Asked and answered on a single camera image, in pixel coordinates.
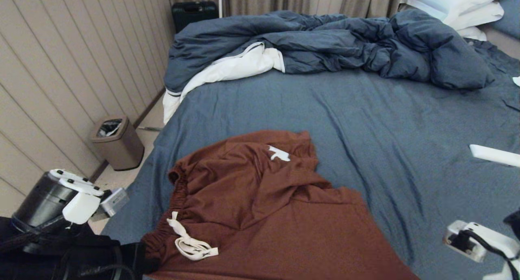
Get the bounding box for bronze trash bin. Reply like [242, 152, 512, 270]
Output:
[89, 117, 145, 171]

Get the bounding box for blue bed sheet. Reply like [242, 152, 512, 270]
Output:
[100, 39, 520, 280]

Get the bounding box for brown drawstring shorts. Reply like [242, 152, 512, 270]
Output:
[140, 130, 421, 280]

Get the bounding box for black bin liner bag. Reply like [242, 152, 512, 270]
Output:
[97, 119, 122, 137]

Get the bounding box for black suitcase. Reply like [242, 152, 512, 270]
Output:
[171, 1, 219, 33]

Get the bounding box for beige headboard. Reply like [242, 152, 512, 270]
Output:
[479, 26, 520, 60]

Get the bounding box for blue pillow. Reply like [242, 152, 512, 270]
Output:
[488, 0, 520, 40]

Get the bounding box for flat white rectangular object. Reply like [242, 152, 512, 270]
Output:
[469, 145, 520, 169]

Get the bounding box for crumpled blue duvet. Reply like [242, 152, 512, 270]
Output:
[164, 8, 495, 96]

